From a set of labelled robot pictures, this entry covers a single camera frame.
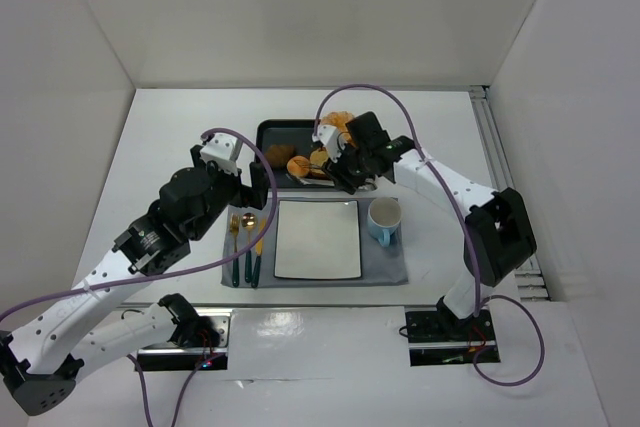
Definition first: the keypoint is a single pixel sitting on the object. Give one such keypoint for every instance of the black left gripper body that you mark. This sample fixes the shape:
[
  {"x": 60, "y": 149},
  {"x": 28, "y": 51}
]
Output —
[{"x": 256, "y": 184}]

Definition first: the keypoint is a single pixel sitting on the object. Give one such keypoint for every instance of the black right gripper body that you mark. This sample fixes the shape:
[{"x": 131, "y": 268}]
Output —
[{"x": 345, "y": 175}]

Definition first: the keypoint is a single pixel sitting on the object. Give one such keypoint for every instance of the small round orange bun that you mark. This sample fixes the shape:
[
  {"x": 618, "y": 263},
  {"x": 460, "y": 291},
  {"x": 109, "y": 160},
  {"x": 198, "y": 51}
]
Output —
[{"x": 298, "y": 166}]

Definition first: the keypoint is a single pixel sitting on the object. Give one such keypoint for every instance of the metal tongs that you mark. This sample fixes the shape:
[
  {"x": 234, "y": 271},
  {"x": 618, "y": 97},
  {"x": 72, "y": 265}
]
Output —
[{"x": 312, "y": 181}]

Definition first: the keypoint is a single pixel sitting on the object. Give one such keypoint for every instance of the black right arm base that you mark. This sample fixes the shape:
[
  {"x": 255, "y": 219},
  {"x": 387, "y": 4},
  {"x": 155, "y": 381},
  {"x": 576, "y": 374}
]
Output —
[{"x": 430, "y": 344}]

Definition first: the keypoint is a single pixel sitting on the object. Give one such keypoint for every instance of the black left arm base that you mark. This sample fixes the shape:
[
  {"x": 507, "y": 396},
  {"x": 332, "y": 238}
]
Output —
[{"x": 200, "y": 339}]

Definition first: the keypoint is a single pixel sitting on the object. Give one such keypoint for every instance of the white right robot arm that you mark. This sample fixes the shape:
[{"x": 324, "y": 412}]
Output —
[{"x": 498, "y": 236}]

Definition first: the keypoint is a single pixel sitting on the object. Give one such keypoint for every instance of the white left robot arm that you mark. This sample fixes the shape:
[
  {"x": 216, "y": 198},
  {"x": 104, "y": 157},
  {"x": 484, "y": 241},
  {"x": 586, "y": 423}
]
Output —
[{"x": 43, "y": 361}]

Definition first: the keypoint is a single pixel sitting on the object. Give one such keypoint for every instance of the sliced brown bread loaf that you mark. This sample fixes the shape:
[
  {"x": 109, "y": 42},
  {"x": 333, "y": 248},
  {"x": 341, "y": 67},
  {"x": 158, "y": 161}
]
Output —
[{"x": 317, "y": 160}]

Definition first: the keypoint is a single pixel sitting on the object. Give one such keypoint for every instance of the dark brown croissant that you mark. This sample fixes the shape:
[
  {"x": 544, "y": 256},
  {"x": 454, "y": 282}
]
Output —
[{"x": 278, "y": 155}]

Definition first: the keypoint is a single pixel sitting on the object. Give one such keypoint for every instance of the orange sugared round cake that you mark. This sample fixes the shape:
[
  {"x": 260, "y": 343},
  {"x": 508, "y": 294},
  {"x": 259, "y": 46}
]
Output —
[{"x": 337, "y": 119}]

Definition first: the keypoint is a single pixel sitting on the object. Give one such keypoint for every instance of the black rectangular tray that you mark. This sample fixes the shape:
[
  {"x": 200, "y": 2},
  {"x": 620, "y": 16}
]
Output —
[{"x": 296, "y": 133}]

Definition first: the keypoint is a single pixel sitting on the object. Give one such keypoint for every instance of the light blue mug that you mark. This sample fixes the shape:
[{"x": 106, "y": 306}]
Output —
[{"x": 383, "y": 219}]

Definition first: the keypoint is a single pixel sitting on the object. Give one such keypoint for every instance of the white square plate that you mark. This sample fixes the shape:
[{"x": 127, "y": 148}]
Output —
[{"x": 318, "y": 241}]

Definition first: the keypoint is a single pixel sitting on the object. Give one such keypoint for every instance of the grey cloth placemat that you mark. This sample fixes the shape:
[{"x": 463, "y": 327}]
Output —
[{"x": 380, "y": 266}]

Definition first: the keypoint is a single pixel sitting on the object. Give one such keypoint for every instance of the gold fork green handle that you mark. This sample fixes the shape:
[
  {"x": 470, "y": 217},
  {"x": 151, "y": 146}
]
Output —
[{"x": 234, "y": 228}]

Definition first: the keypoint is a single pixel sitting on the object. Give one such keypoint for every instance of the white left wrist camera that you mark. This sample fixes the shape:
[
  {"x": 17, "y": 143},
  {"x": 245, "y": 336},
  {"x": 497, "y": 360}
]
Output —
[{"x": 223, "y": 150}]

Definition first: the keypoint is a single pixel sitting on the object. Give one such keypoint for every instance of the gold spoon green handle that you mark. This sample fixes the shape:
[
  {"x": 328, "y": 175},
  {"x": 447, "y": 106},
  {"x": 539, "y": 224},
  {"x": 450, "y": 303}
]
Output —
[{"x": 249, "y": 223}]

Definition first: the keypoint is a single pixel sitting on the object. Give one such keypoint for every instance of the gold knife green handle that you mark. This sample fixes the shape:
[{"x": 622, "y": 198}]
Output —
[{"x": 259, "y": 250}]

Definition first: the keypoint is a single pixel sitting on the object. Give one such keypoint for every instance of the aluminium rail frame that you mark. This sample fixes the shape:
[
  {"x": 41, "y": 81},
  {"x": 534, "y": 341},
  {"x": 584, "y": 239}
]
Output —
[{"x": 529, "y": 277}]

